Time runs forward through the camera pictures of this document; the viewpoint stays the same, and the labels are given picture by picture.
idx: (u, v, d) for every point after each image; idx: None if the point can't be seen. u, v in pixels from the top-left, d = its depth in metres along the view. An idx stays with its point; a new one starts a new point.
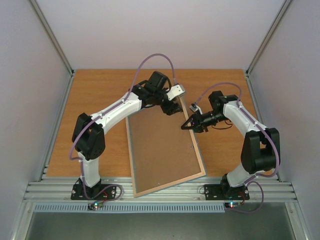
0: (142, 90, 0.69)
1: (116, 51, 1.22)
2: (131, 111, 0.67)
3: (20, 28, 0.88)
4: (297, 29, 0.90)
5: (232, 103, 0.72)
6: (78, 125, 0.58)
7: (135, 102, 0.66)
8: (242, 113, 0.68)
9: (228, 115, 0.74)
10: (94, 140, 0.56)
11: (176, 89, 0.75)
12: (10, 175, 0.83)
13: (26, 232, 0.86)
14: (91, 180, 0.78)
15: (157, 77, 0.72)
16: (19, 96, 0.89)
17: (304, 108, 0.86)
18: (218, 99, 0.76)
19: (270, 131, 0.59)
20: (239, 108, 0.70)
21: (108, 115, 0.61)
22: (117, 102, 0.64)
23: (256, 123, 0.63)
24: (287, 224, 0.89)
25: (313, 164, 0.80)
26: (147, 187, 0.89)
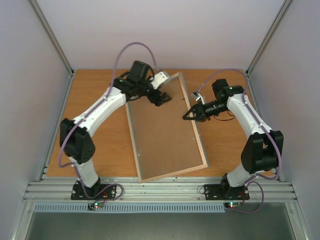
0: (123, 82, 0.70)
1: (116, 51, 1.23)
2: (115, 106, 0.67)
3: (20, 27, 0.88)
4: (296, 29, 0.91)
5: (237, 97, 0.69)
6: (62, 131, 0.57)
7: (118, 97, 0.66)
8: (247, 109, 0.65)
9: (232, 109, 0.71)
10: (81, 144, 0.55)
11: (160, 76, 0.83)
12: (9, 174, 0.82)
13: (26, 232, 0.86)
14: (90, 180, 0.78)
15: (139, 67, 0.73)
16: (19, 95, 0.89)
17: (304, 107, 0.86)
18: (223, 89, 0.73)
19: (274, 133, 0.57)
20: (244, 103, 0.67)
21: (92, 116, 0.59)
22: (100, 101, 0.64)
23: (261, 124, 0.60)
24: (287, 224, 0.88)
25: (313, 164, 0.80)
26: (152, 174, 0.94)
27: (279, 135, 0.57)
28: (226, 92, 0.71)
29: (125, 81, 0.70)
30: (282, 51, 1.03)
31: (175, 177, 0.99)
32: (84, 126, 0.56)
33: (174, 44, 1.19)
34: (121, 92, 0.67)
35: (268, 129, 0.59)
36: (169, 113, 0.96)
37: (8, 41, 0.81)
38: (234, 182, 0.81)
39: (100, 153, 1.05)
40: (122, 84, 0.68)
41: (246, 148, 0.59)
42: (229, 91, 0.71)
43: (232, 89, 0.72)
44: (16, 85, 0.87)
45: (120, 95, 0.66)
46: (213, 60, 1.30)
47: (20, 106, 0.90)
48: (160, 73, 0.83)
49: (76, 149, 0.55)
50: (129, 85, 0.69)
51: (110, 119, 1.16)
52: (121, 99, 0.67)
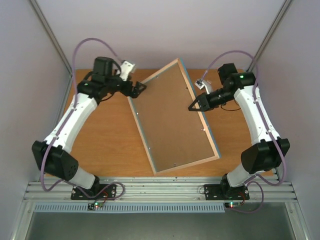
0: (89, 84, 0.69)
1: (116, 51, 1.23)
2: (87, 113, 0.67)
3: (19, 28, 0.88)
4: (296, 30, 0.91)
5: (248, 92, 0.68)
6: (36, 156, 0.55)
7: (87, 104, 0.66)
8: (256, 109, 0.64)
9: (239, 102, 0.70)
10: (61, 163, 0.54)
11: (126, 66, 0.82)
12: (9, 175, 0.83)
13: (26, 232, 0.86)
14: (87, 183, 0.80)
15: (100, 64, 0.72)
16: (19, 96, 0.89)
17: (303, 108, 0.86)
18: (232, 78, 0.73)
19: (281, 141, 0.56)
20: (255, 101, 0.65)
21: (64, 131, 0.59)
22: (69, 113, 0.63)
23: (270, 130, 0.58)
24: (287, 224, 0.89)
25: (313, 164, 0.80)
26: (166, 166, 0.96)
27: (285, 144, 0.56)
28: (235, 81, 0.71)
29: (91, 83, 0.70)
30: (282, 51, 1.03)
31: (175, 177, 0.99)
32: (59, 144, 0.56)
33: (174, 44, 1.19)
34: (89, 97, 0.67)
35: (275, 136, 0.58)
36: (176, 102, 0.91)
37: (8, 42, 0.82)
38: (233, 182, 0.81)
39: (100, 153, 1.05)
40: (88, 88, 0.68)
41: (248, 150, 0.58)
42: (239, 80, 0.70)
43: (242, 76, 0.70)
44: (16, 86, 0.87)
45: (90, 100, 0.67)
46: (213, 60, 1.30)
47: (20, 107, 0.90)
48: (124, 63, 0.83)
49: (57, 168, 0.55)
50: (96, 86, 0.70)
51: (110, 119, 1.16)
52: (92, 102, 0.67)
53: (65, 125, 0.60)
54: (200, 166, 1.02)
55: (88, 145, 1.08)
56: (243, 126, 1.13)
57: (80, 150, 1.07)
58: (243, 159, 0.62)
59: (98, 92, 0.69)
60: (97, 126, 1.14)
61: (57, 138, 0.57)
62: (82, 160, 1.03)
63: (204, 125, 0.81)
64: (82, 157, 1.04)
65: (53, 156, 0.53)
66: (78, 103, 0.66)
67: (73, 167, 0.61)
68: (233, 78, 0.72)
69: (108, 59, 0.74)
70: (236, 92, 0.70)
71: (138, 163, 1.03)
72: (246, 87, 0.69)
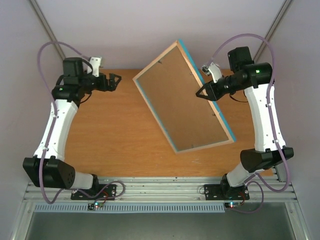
0: (64, 88, 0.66)
1: (116, 52, 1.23)
2: (71, 117, 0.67)
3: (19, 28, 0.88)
4: (296, 30, 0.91)
5: (261, 92, 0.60)
6: (30, 172, 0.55)
7: (68, 109, 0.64)
8: (267, 116, 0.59)
9: (249, 100, 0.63)
10: (58, 173, 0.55)
11: (95, 61, 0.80)
12: (9, 174, 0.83)
13: (26, 232, 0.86)
14: (87, 183, 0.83)
15: (69, 64, 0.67)
16: (19, 96, 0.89)
17: (304, 108, 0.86)
18: (247, 71, 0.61)
19: (287, 152, 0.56)
20: (268, 104, 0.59)
21: (53, 141, 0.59)
22: (52, 122, 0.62)
23: (277, 140, 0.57)
24: (288, 224, 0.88)
25: (313, 164, 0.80)
26: (185, 146, 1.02)
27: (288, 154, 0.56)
28: (249, 74, 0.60)
29: (65, 87, 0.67)
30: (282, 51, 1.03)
31: (175, 177, 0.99)
32: (51, 155, 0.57)
33: None
34: (67, 101, 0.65)
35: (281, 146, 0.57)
36: (184, 90, 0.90)
37: (8, 42, 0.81)
38: (233, 182, 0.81)
39: (100, 153, 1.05)
40: (64, 92, 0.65)
41: (251, 153, 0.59)
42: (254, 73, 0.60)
43: (259, 70, 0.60)
44: (16, 86, 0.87)
45: (69, 104, 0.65)
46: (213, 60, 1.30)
47: (20, 107, 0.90)
48: (91, 59, 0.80)
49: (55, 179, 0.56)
50: (72, 88, 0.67)
51: (110, 120, 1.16)
52: (73, 106, 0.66)
53: (52, 135, 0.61)
54: (200, 166, 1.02)
55: (88, 145, 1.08)
56: (244, 126, 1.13)
57: (80, 150, 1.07)
58: (242, 158, 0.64)
59: (76, 95, 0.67)
60: (97, 126, 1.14)
61: (48, 149, 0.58)
62: (82, 160, 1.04)
63: (214, 112, 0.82)
64: (82, 157, 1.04)
65: (48, 167, 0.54)
66: (58, 110, 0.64)
67: (71, 174, 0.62)
68: (248, 69, 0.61)
69: (75, 58, 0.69)
70: (250, 88, 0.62)
71: (137, 163, 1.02)
72: (261, 86, 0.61)
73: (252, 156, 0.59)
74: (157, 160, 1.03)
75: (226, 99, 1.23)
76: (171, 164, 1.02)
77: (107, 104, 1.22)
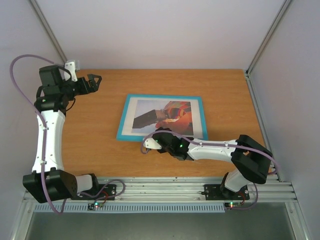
0: (47, 99, 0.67)
1: (116, 51, 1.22)
2: (61, 126, 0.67)
3: (17, 27, 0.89)
4: (297, 29, 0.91)
5: (192, 146, 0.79)
6: (32, 189, 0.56)
7: (55, 119, 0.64)
8: (209, 146, 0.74)
9: (198, 156, 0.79)
10: (62, 184, 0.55)
11: (70, 66, 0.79)
12: (10, 174, 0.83)
13: (26, 232, 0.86)
14: (88, 184, 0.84)
15: (47, 73, 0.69)
16: (18, 97, 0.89)
17: (304, 106, 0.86)
18: (180, 153, 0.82)
19: (241, 141, 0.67)
20: (200, 144, 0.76)
21: (50, 152, 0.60)
22: (43, 134, 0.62)
23: (227, 144, 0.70)
24: (288, 224, 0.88)
25: (313, 162, 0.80)
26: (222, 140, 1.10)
27: (246, 139, 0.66)
28: (184, 152, 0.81)
29: (48, 97, 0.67)
30: (281, 52, 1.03)
31: (175, 177, 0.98)
32: (50, 167, 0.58)
33: (174, 44, 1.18)
34: (54, 110, 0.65)
35: (235, 143, 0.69)
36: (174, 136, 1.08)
37: (6, 41, 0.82)
38: (234, 186, 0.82)
39: (100, 153, 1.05)
40: (48, 102, 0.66)
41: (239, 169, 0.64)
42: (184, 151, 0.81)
43: (184, 145, 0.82)
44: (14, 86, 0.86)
45: (56, 113, 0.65)
46: (213, 60, 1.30)
47: (20, 107, 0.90)
48: (65, 65, 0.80)
49: (61, 192, 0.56)
50: (55, 97, 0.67)
51: (110, 120, 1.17)
52: (60, 114, 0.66)
53: (46, 147, 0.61)
54: (200, 166, 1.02)
55: (88, 145, 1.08)
56: (244, 126, 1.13)
57: (80, 150, 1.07)
58: (249, 180, 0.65)
59: (60, 103, 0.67)
60: (97, 127, 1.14)
61: (46, 162, 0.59)
62: (82, 160, 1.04)
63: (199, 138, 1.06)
64: (82, 157, 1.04)
65: (52, 180, 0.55)
66: (47, 121, 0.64)
67: (73, 182, 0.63)
68: (181, 151, 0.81)
69: (51, 66, 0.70)
70: (190, 154, 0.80)
71: (137, 163, 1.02)
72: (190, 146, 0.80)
73: (240, 168, 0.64)
74: (157, 160, 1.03)
75: (225, 100, 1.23)
76: (171, 164, 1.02)
77: (107, 104, 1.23)
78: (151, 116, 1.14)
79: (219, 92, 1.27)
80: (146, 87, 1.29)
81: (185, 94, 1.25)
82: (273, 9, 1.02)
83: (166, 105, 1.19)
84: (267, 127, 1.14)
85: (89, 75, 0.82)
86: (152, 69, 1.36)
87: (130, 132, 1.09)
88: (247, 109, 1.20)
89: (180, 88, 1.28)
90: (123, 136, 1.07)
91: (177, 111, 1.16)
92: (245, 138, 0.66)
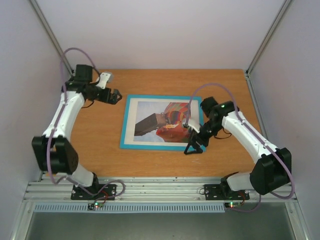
0: (74, 84, 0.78)
1: (117, 51, 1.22)
2: (77, 107, 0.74)
3: (19, 26, 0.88)
4: (296, 28, 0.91)
5: (233, 116, 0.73)
6: (37, 152, 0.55)
7: (76, 100, 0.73)
8: (246, 129, 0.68)
9: (228, 128, 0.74)
10: (65, 153, 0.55)
11: (105, 76, 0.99)
12: (10, 174, 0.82)
13: (26, 232, 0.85)
14: (87, 179, 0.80)
15: (81, 68, 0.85)
16: (20, 97, 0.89)
17: (304, 105, 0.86)
18: (215, 109, 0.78)
19: (280, 152, 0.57)
20: (242, 122, 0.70)
21: (62, 123, 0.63)
22: (62, 107, 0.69)
23: (266, 144, 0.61)
24: (288, 224, 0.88)
25: (312, 162, 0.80)
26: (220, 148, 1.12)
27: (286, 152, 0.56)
28: (219, 113, 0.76)
29: (75, 83, 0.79)
30: (281, 52, 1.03)
31: (175, 177, 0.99)
32: (59, 133, 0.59)
33: (174, 44, 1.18)
34: (76, 93, 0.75)
35: (273, 149, 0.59)
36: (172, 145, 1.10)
37: (8, 40, 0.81)
38: (235, 186, 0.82)
39: (100, 153, 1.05)
40: (74, 86, 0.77)
41: (255, 170, 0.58)
42: (222, 110, 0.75)
43: (224, 108, 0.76)
44: (16, 86, 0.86)
45: (78, 95, 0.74)
46: (213, 61, 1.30)
47: (21, 107, 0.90)
48: (102, 74, 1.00)
49: (61, 160, 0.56)
50: (81, 84, 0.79)
51: (110, 120, 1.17)
52: (78, 98, 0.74)
53: (61, 118, 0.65)
54: (200, 166, 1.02)
55: (88, 146, 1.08)
56: None
57: (80, 150, 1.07)
58: (253, 183, 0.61)
59: (84, 89, 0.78)
60: (97, 126, 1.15)
61: (55, 129, 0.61)
62: (82, 160, 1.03)
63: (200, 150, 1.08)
64: (82, 158, 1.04)
65: (56, 147, 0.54)
66: (68, 99, 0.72)
67: (75, 158, 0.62)
68: (217, 110, 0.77)
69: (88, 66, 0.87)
70: (223, 120, 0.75)
71: (138, 163, 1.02)
72: (230, 114, 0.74)
73: (256, 169, 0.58)
74: (157, 160, 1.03)
75: (226, 100, 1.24)
76: (171, 164, 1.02)
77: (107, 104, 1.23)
78: (152, 121, 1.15)
79: (220, 92, 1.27)
80: (146, 87, 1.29)
81: (185, 94, 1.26)
82: (274, 9, 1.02)
83: (166, 108, 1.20)
84: (267, 127, 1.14)
85: (114, 91, 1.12)
86: (152, 70, 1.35)
87: (132, 141, 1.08)
88: (246, 109, 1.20)
89: (180, 88, 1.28)
90: (126, 144, 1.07)
91: (177, 115, 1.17)
92: (285, 151, 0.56)
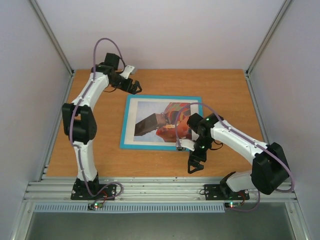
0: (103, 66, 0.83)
1: (117, 51, 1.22)
2: (102, 87, 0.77)
3: (20, 27, 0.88)
4: (296, 28, 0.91)
5: (218, 126, 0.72)
6: (65, 116, 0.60)
7: (103, 78, 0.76)
8: (235, 135, 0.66)
9: (218, 138, 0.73)
10: (87, 120, 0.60)
11: (129, 68, 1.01)
12: (10, 174, 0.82)
13: (26, 232, 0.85)
14: (91, 172, 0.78)
15: (110, 56, 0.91)
16: (20, 97, 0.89)
17: (304, 105, 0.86)
18: (201, 124, 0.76)
19: (272, 147, 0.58)
20: (228, 129, 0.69)
21: (88, 96, 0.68)
22: (89, 84, 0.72)
23: (256, 143, 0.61)
24: (288, 224, 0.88)
25: (312, 162, 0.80)
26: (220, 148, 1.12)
27: (277, 147, 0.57)
28: (206, 126, 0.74)
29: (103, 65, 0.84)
30: (281, 52, 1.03)
31: (175, 177, 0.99)
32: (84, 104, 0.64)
33: (174, 44, 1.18)
34: (104, 73, 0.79)
35: (264, 146, 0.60)
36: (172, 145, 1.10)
37: (8, 40, 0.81)
38: (235, 186, 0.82)
39: (100, 153, 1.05)
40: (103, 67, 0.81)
41: (253, 170, 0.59)
42: (207, 124, 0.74)
43: (209, 120, 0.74)
44: (16, 86, 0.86)
45: (105, 76, 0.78)
46: (213, 61, 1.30)
47: (21, 107, 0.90)
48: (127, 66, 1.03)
49: (82, 127, 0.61)
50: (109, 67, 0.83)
51: (110, 119, 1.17)
52: (105, 78, 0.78)
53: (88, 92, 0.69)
54: None
55: None
56: (244, 127, 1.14)
57: None
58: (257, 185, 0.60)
59: (110, 73, 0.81)
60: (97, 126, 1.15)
61: (82, 99, 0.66)
62: None
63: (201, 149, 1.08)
64: None
65: (82, 114, 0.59)
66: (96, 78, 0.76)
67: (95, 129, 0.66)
68: (204, 124, 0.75)
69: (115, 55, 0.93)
70: (211, 132, 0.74)
71: (138, 163, 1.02)
72: (216, 124, 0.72)
73: (255, 170, 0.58)
74: (157, 160, 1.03)
75: (226, 99, 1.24)
76: (171, 164, 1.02)
77: (107, 104, 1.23)
78: (152, 121, 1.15)
79: (220, 91, 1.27)
80: (146, 87, 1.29)
81: (185, 94, 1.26)
82: (273, 9, 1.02)
83: (166, 108, 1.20)
84: (267, 127, 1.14)
85: (136, 83, 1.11)
86: (152, 70, 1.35)
87: (132, 141, 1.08)
88: (246, 109, 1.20)
89: (180, 88, 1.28)
90: (126, 144, 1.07)
91: (177, 115, 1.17)
92: (276, 146, 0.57)
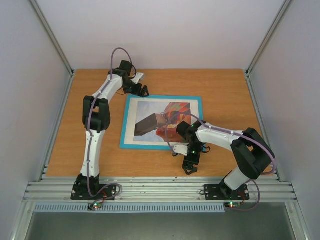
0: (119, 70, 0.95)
1: (117, 50, 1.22)
2: (117, 87, 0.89)
3: (20, 27, 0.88)
4: (296, 28, 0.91)
5: (202, 128, 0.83)
6: (85, 106, 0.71)
7: (118, 79, 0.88)
8: (215, 131, 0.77)
9: (205, 139, 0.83)
10: (106, 111, 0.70)
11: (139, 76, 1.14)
12: (10, 174, 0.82)
13: (26, 232, 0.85)
14: (96, 167, 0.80)
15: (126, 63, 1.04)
16: (20, 97, 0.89)
17: (304, 105, 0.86)
18: (188, 131, 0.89)
19: (247, 133, 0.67)
20: (210, 128, 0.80)
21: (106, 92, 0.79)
22: (107, 82, 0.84)
23: (233, 132, 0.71)
24: (288, 224, 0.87)
25: (312, 162, 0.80)
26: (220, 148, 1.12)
27: (253, 132, 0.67)
28: (192, 132, 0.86)
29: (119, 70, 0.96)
30: (281, 52, 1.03)
31: (175, 177, 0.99)
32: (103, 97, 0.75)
33: (175, 43, 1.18)
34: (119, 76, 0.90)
35: (240, 133, 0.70)
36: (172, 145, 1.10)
37: (8, 40, 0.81)
38: (235, 186, 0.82)
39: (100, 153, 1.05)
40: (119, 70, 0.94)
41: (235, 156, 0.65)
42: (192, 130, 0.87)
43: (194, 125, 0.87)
44: (16, 86, 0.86)
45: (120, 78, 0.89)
46: (213, 61, 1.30)
47: (21, 108, 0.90)
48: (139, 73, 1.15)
49: (99, 118, 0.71)
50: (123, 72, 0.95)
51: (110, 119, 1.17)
52: (119, 80, 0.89)
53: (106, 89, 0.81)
54: (200, 166, 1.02)
55: None
56: (244, 127, 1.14)
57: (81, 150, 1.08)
58: (245, 171, 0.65)
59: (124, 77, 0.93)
60: None
61: (101, 94, 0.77)
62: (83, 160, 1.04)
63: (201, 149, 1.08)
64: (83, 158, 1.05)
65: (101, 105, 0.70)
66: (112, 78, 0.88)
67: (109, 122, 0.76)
68: (191, 131, 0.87)
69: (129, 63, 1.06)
70: (197, 136, 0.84)
71: (138, 163, 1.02)
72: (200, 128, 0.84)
73: (236, 155, 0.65)
74: (157, 160, 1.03)
75: (226, 100, 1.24)
76: (171, 164, 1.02)
77: None
78: (152, 121, 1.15)
79: (220, 91, 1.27)
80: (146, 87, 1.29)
81: (185, 94, 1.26)
82: (273, 9, 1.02)
83: (166, 108, 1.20)
84: (267, 127, 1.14)
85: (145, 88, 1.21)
86: (152, 69, 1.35)
87: (132, 141, 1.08)
88: (246, 109, 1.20)
89: (180, 88, 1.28)
90: (126, 144, 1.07)
91: (177, 116, 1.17)
92: (252, 131, 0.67)
